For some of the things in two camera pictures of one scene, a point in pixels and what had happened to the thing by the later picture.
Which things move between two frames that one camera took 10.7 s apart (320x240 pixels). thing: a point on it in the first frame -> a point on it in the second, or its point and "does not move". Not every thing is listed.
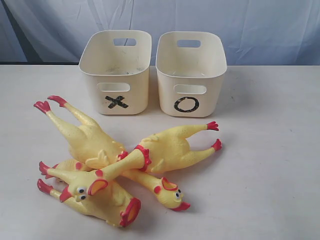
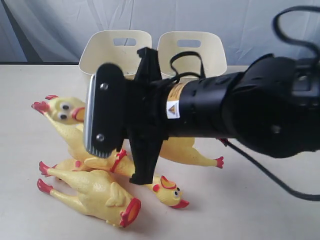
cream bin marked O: (190, 66) does not move
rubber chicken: (165, 151) -> (67, 115)
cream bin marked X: (117, 63) does not move
